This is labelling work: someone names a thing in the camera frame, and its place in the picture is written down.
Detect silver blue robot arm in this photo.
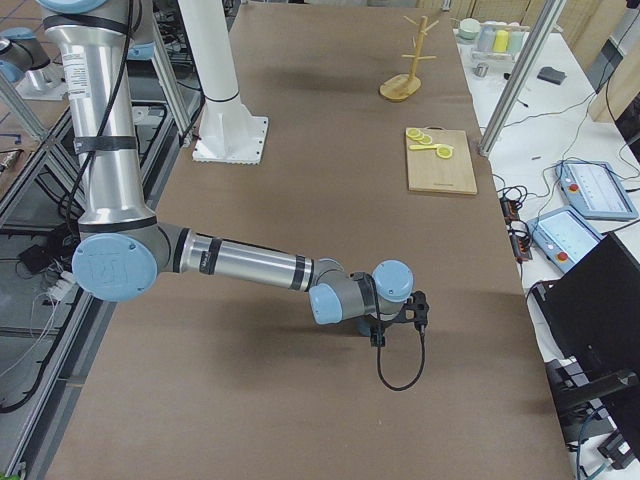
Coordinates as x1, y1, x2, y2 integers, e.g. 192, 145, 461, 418
41, 1, 428, 347

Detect wooden cup storage rack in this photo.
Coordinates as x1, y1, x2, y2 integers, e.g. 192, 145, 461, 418
379, 16, 439, 102

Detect small steel cup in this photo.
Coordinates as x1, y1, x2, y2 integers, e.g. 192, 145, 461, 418
473, 62, 489, 78

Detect grey cup on tray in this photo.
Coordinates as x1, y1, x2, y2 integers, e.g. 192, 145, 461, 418
477, 26, 496, 52

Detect yellow cup on tray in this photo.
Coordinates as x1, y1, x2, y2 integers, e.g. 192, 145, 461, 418
492, 29, 509, 53

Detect wooden cutting board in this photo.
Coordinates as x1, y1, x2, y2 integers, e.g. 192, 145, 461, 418
405, 127, 478, 195

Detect yellow plastic knife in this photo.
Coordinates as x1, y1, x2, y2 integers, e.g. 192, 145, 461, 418
408, 144, 442, 151

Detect lemon slice under knife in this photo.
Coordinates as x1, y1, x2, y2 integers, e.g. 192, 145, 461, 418
436, 144, 454, 159

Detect black power strip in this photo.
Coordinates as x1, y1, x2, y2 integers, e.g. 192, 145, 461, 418
500, 197, 532, 263

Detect near teach pendant tablet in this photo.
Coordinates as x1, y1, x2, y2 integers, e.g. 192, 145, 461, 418
527, 206, 603, 273

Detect teach pendant tablet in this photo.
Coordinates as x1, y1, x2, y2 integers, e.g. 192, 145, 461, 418
527, 206, 603, 273
555, 160, 639, 221

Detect pale green bowl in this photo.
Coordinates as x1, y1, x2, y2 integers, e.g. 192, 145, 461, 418
458, 18, 481, 41

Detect far teach pendant tablet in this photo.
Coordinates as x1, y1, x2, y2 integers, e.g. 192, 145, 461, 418
555, 160, 639, 221

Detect black monitor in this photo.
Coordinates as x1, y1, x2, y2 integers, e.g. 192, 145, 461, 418
533, 233, 639, 380

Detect black flat pad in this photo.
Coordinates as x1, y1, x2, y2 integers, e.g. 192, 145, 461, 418
537, 66, 566, 85

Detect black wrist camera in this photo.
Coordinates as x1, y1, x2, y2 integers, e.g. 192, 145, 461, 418
398, 290, 429, 331

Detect black camera cable loop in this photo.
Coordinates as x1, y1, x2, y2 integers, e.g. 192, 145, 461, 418
375, 319, 428, 392

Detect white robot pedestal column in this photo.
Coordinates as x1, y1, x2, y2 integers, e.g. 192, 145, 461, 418
179, 1, 268, 165

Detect lemon slice near handle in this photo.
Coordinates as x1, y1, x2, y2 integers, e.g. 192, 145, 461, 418
406, 128, 424, 140

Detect aluminium frame post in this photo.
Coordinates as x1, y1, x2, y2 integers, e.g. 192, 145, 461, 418
478, 0, 566, 157

